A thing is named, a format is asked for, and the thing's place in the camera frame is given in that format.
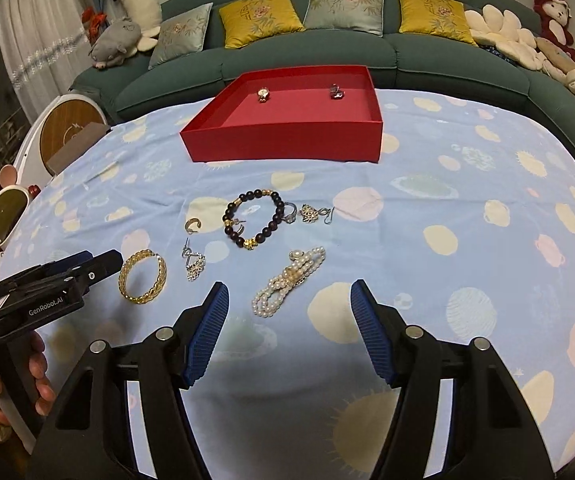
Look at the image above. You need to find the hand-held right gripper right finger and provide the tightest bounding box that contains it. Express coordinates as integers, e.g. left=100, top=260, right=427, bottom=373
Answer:
left=350, top=279, right=555, bottom=480

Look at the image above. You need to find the red cardboard box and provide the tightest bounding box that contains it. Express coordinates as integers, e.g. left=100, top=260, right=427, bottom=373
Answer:
left=180, top=65, right=384, bottom=164

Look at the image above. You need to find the cream flower cushion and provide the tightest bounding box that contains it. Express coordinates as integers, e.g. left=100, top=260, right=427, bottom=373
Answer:
left=464, top=4, right=551, bottom=74

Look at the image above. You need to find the pearl bracelet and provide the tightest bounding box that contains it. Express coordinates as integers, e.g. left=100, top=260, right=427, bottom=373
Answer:
left=251, top=246, right=327, bottom=318

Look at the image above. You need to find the yellow embroidered cushion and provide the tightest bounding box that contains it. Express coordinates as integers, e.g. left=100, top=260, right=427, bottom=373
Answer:
left=396, top=0, right=479, bottom=47
left=218, top=0, right=307, bottom=50

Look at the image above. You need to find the blue printed tablecloth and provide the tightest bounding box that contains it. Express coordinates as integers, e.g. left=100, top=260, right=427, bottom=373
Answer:
left=0, top=87, right=575, bottom=480

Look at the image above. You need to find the red curtain bow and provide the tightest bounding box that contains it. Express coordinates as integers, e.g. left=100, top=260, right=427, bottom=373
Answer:
left=81, top=7, right=106, bottom=41

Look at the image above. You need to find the white curtain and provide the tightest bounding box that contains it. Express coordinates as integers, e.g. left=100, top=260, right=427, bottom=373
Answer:
left=0, top=0, right=94, bottom=127

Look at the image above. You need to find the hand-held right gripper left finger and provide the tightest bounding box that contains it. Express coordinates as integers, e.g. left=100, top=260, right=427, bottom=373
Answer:
left=26, top=281, right=231, bottom=480

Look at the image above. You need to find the grey-green embroidered cushion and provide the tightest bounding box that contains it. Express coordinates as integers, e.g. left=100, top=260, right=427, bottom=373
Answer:
left=303, top=0, right=387, bottom=37
left=148, top=2, right=214, bottom=70

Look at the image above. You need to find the grey pig plush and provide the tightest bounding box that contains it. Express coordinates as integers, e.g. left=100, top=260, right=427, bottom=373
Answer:
left=88, top=16, right=145, bottom=71

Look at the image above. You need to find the brown plush cushion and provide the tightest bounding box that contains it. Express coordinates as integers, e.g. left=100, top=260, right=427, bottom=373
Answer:
left=537, top=37, right=575, bottom=69

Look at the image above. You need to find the dark bead bracelet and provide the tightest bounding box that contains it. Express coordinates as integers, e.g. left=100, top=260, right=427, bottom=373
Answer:
left=222, top=189, right=287, bottom=250

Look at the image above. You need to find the filigree drop earring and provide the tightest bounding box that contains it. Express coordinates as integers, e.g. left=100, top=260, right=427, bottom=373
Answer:
left=181, top=239, right=208, bottom=283
left=298, top=203, right=337, bottom=226

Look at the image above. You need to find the gold chain bracelet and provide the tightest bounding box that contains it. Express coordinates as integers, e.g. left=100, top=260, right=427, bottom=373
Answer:
left=118, top=249, right=168, bottom=306

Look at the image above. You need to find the red monkey plush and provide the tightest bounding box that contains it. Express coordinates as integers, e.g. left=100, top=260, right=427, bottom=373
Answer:
left=533, top=0, right=575, bottom=61

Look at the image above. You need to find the white sheep plush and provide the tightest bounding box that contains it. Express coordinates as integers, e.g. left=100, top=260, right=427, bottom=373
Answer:
left=104, top=0, right=163, bottom=52

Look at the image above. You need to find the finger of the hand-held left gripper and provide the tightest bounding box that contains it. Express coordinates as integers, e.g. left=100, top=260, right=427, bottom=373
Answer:
left=42, top=248, right=123, bottom=284
left=0, top=266, right=94, bottom=307

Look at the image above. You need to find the white framed mirror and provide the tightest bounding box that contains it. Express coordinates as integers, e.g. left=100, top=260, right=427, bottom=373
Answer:
left=0, top=184, right=34, bottom=254

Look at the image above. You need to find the dark green sofa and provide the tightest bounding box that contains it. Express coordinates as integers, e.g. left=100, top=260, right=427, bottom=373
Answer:
left=70, top=0, right=575, bottom=127

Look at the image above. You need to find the person's left hand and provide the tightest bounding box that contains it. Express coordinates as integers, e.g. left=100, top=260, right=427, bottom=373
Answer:
left=0, top=334, right=57, bottom=443

